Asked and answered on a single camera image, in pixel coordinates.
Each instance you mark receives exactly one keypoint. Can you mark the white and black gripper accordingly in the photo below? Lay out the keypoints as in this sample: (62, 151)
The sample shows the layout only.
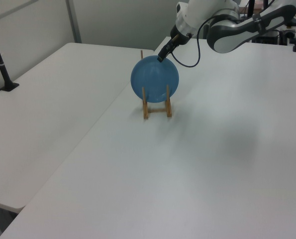
(182, 39)

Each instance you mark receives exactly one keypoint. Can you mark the wooden plate rack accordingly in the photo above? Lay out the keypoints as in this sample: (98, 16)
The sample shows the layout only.
(158, 110)

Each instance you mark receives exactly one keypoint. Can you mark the blue round plate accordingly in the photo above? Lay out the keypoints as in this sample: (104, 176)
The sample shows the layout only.
(154, 82)

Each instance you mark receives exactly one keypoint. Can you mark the black stand with round base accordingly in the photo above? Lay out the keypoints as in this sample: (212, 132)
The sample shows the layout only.
(250, 7)

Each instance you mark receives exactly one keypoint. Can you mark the black electronics box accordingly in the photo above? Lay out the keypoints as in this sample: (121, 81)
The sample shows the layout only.
(269, 38)

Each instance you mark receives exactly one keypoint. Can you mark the black computer keyboard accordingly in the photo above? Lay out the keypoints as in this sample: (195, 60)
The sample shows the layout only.
(295, 22)

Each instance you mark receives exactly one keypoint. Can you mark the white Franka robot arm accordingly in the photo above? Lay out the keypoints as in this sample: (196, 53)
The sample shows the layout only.
(232, 39)

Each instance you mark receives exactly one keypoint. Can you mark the pink board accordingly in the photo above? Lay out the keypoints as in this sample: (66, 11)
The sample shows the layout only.
(258, 6)

